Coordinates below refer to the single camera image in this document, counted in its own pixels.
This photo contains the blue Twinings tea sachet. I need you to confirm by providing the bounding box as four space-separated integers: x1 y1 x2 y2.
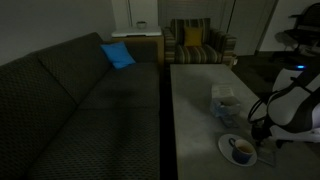
257 144 276 167

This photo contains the blue cushion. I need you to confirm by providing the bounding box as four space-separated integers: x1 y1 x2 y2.
101 41 136 69

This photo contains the white plate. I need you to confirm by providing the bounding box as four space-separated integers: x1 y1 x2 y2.
218 134 257 167

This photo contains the dark grey sofa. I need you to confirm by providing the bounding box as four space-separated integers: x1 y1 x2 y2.
0 33 160 180

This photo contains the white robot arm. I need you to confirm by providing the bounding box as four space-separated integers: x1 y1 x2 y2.
247 65 320 148

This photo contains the blue tea bag box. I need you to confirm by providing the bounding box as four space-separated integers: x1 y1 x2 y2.
210 84 241 117

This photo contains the striped armchair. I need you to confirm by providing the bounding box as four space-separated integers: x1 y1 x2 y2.
163 18 236 66

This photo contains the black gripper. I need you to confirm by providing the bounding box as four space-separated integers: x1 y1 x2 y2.
251 122 271 146

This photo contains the white top side table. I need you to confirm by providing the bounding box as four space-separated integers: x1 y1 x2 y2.
111 26 164 69

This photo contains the yellow cushion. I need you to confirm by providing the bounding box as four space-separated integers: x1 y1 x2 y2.
184 27 203 46

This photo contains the black office chair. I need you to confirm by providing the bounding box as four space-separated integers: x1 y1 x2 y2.
271 2 320 61

